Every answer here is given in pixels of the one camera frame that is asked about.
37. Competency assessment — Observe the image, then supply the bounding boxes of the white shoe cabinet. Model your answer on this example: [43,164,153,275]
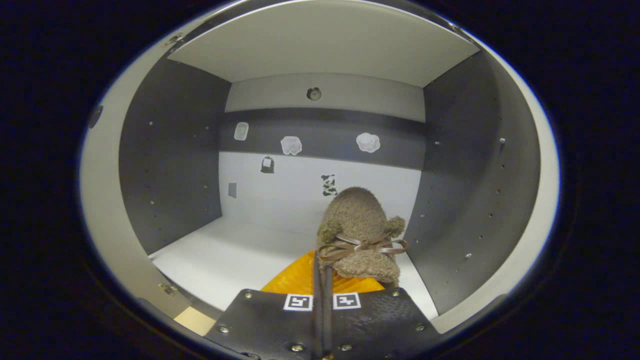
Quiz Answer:
[117,0,543,321]

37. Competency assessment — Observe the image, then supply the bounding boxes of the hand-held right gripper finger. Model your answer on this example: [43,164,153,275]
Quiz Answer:
[324,270,443,360]
[204,249,326,360]

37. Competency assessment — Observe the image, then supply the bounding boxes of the white cabinet shelf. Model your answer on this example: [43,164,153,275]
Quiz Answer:
[167,0,482,89]

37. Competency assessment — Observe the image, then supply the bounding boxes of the white door with camera sticker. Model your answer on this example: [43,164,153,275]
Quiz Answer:
[79,47,176,321]

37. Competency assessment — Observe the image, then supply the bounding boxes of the white door with headphone sticker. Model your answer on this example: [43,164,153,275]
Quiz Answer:
[430,47,561,334]

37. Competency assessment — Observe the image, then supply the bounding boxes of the brown fuzzy shoe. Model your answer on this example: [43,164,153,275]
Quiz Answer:
[316,186,409,289]

